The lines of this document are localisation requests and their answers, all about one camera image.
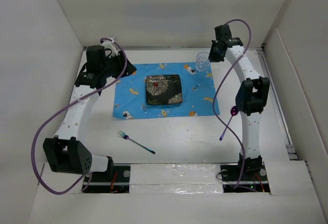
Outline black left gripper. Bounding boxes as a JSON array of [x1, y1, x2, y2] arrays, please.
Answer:
[[101, 51, 135, 79]]

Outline clear plastic cup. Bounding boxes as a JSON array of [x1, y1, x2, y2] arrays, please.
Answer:
[[195, 52, 210, 72]]

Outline black floral square plate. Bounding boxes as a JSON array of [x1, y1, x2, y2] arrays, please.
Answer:
[[146, 74, 183, 106]]

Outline blue space print cloth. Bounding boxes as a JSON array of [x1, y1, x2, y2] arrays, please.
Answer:
[[113, 62, 218, 119]]

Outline purple metal spoon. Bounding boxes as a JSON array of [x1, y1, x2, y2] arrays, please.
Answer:
[[219, 106, 239, 141]]

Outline iridescent metal fork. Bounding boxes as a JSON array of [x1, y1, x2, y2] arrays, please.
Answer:
[[117, 131, 156, 155]]

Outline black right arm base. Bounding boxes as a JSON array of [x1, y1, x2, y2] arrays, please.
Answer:
[[216, 155, 270, 193]]

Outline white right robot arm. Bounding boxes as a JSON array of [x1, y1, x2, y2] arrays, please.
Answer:
[[209, 24, 270, 180]]

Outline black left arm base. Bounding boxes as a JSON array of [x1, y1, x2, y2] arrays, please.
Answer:
[[81, 164, 131, 194]]

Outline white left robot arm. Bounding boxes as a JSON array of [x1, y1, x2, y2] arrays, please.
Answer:
[[43, 37, 136, 181]]

